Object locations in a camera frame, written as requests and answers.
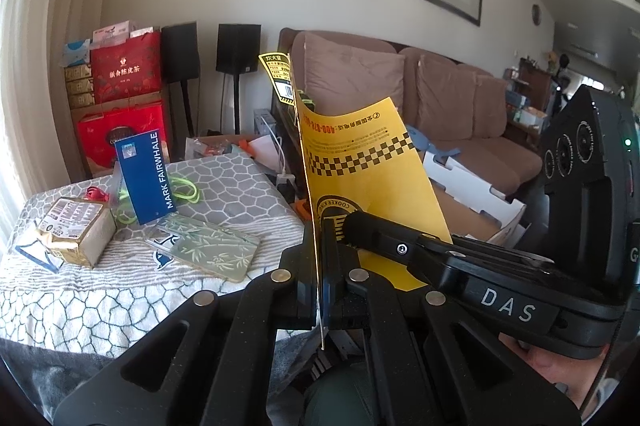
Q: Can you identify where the yellow checkered envelope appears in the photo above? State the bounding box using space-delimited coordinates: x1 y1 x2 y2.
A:
290 51 454 350

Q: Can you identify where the blue whale sticker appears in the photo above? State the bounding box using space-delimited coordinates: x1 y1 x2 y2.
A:
149 231 175 270

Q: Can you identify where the right hand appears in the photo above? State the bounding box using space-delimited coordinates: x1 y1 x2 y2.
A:
499 334 620 423

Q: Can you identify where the white cardboard box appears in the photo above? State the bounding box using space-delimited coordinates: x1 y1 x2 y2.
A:
423 152 526 245

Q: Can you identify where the brown sofa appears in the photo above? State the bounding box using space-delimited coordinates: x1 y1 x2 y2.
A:
278 28 542 195

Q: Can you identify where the blue Mark Fairwhale card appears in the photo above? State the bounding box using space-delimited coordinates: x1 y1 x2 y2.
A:
115 129 177 225

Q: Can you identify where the tan paper package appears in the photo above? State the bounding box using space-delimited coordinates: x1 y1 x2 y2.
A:
37 198 116 268

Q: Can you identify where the red ribbon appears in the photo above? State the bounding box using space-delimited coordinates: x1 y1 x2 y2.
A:
84 186 110 203

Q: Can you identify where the grey patterned blanket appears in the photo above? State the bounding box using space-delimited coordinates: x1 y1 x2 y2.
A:
1 152 303 358

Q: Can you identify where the red collection gift box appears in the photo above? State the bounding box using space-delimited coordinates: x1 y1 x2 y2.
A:
76 101 169 174

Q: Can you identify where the left black speaker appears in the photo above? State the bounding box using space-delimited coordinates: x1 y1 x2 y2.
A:
160 21 201 84

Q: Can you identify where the red tea gift bag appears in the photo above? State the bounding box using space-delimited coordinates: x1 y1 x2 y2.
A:
91 31 162 105

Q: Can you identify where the cream curtain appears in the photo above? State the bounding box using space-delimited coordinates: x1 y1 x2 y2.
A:
0 0 126 207

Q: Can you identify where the green cord lanyard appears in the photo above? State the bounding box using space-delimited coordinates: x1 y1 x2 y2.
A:
113 173 202 227

